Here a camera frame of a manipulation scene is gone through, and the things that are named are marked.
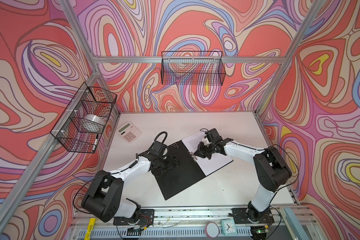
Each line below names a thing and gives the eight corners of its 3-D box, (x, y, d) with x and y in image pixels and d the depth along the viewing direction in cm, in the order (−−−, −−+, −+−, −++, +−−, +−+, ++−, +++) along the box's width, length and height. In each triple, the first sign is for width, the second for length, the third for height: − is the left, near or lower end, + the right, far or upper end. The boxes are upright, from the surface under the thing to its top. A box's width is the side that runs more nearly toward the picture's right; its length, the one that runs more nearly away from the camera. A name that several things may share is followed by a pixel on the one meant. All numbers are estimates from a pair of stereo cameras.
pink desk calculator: (117, 132, 109) (116, 130, 106) (130, 124, 114) (129, 121, 112) (129, 143, 103) (128, 141, 100) (142, 134, 108) (141, 131, 106)
